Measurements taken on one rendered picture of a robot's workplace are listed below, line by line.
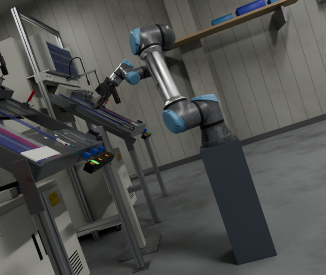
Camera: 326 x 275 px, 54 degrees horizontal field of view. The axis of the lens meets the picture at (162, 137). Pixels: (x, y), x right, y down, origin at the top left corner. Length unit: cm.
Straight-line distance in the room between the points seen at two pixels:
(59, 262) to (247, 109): 395
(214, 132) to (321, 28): 375
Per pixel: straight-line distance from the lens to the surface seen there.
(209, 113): 144
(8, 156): 112
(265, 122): 476
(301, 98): 486
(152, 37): 153
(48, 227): 107
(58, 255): 109
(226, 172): 144
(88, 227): 186
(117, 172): 201
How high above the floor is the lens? 74
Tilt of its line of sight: 3 degrees down
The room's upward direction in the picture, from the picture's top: 19 degrees counter-clockwise
